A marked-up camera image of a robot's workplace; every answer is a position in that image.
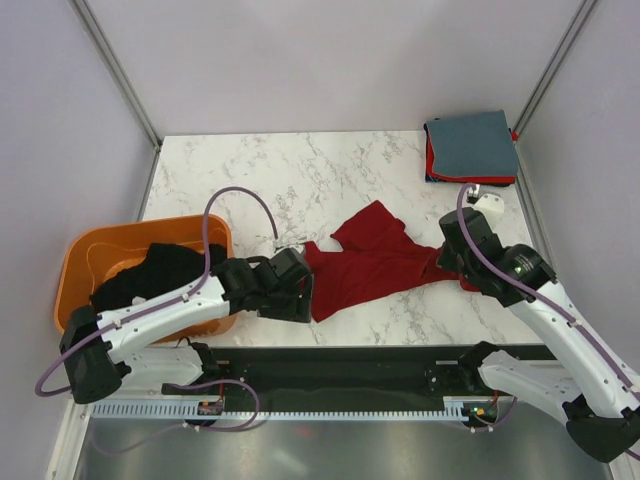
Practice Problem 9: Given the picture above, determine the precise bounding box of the dark red t shirt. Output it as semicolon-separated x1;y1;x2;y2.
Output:
304;200;478;322

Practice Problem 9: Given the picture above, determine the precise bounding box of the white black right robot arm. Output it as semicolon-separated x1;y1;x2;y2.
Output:
438;207;639;463

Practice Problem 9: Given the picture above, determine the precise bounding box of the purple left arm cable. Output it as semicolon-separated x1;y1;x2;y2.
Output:
34;186;280;397

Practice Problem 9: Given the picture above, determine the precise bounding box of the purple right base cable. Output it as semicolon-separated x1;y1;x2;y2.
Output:
462;382;519;435

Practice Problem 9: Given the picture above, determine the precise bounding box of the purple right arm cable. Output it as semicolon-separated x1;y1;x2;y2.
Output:
458;183;640;396

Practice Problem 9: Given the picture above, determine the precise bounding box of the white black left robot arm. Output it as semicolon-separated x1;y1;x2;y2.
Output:
60;248;313;404

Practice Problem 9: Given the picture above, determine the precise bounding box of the left aluminium frame post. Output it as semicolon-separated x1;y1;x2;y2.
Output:
69;0;162;152

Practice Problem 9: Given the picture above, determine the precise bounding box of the orange plastic laundry basket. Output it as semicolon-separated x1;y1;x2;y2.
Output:
53;213;239;346

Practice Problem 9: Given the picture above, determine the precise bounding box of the white slotted cable duct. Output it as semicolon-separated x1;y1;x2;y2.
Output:
92;398;468;422

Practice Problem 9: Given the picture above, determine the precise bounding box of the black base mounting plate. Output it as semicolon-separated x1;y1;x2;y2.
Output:
199;343;519;415

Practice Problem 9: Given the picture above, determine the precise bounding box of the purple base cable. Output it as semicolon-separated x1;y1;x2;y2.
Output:
92;377;266;456
462;382;519;435

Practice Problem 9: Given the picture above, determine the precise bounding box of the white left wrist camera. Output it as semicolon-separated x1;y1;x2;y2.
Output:
274;240;305;254

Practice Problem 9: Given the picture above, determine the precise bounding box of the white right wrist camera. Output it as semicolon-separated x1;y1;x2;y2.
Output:
467;184;505;225

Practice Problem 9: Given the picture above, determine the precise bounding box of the black t shirt in basket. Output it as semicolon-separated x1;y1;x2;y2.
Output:
89;243;205;313

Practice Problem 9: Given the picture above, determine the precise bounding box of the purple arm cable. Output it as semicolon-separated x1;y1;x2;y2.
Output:
458;183;640;396
34;186;280;397

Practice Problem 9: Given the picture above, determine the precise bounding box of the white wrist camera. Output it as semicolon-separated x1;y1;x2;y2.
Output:
467;184;505;225
274;240;305;254

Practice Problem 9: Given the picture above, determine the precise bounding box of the folded grey blue t shirt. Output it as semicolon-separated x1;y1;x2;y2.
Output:
424;109;517;180

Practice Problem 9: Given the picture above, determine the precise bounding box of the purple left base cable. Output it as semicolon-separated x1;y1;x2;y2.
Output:
92;377;266;456

